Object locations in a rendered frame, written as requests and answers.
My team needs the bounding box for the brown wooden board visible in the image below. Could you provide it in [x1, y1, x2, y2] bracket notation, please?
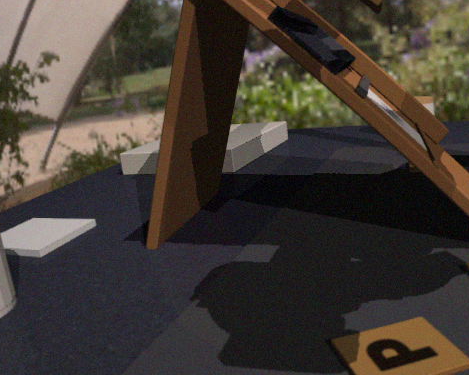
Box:
[145, 0, 469, 249]

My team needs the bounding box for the white paper ticket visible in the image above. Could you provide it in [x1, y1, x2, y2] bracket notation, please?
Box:
[367, 90, 427, 150]

